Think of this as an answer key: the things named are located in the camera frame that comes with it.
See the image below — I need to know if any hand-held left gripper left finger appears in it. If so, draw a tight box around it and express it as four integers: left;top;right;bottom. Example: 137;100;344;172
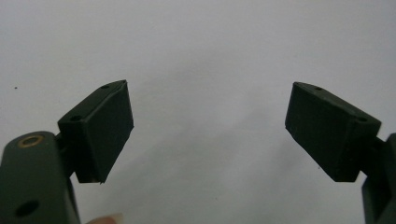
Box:
57;79;134;185

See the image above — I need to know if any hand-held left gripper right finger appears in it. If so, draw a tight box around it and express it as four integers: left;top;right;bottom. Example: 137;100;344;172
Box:
284;81;382;183

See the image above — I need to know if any white table mat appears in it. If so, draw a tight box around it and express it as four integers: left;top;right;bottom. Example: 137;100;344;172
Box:
0;0;396;224

